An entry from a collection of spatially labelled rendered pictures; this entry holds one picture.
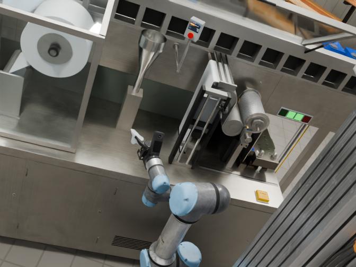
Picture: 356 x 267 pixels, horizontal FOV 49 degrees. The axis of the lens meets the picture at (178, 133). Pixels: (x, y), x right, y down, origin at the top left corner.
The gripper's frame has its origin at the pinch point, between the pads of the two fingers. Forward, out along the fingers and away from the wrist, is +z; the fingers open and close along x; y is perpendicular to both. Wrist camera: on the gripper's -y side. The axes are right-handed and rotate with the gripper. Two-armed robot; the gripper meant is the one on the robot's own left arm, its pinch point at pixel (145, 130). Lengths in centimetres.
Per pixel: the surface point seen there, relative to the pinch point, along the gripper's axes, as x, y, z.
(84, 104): -27.0, 4.3, 16.6
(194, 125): 32.4, -1.5, 10.5
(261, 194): 84, 20, -15
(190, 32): 12, -44, 28
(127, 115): 7.8, 20.5, 37.6
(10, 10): -68, -27, 27
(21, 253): -27, 128, 14
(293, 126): 300, 83, 172
